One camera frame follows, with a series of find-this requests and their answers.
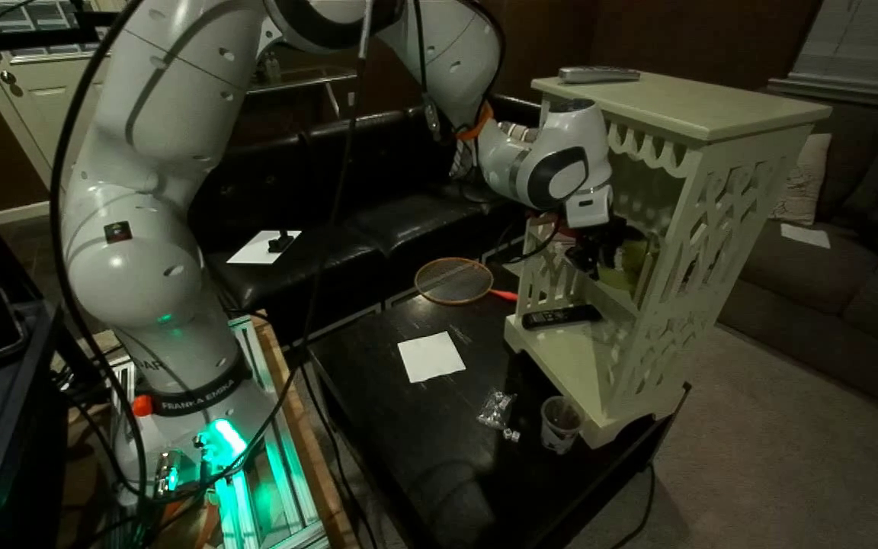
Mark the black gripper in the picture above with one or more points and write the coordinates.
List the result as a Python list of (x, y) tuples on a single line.
[(602, 241)]

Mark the yellow bowl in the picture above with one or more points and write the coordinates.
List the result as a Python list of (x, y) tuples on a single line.
[(625, 273)]

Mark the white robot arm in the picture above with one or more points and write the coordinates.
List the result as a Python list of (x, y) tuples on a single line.
[(171, 79)]

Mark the white wooden shelf unit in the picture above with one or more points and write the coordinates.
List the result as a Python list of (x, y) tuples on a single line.
[(695, 169)]

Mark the black remote on bottom shelf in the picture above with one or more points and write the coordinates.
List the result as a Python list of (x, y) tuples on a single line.
[(559, 315)]

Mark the grey remote on shelf top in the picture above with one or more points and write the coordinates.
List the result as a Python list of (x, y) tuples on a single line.
[(596, 75)]

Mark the small dark cup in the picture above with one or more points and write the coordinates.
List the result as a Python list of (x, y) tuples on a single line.
[(559, 426)]

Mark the small plastic packet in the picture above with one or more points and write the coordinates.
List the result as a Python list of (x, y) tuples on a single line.
[(495, 413)]

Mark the white paper on table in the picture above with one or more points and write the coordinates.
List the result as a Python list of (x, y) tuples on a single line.
[(430, 357)]

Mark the white paper on sofa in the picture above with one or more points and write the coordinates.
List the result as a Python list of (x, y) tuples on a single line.
[(806, 235)]

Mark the black leather couch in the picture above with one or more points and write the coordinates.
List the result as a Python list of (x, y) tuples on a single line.
[(371, 206)]

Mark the black coffee table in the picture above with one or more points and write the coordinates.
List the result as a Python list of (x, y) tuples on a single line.
[(450, 478)]

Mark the brown fabric sofa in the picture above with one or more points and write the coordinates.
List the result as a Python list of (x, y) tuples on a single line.
[(806, 303)]

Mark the white paper on couch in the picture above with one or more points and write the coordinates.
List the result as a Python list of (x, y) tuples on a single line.
[(262, 249)]

